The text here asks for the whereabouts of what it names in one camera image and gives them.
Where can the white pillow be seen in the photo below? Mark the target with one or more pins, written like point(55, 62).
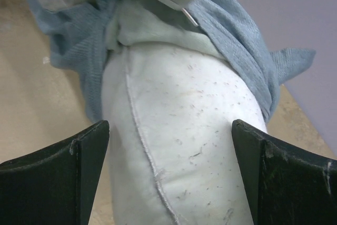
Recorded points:
point(170, 101)

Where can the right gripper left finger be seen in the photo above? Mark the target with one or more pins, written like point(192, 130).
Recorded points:
point(56, 184)

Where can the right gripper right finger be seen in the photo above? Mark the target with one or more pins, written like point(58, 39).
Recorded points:
point(284, 184)

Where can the patchwork green beige pillowcase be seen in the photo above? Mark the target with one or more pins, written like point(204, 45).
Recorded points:
point(82, 32)

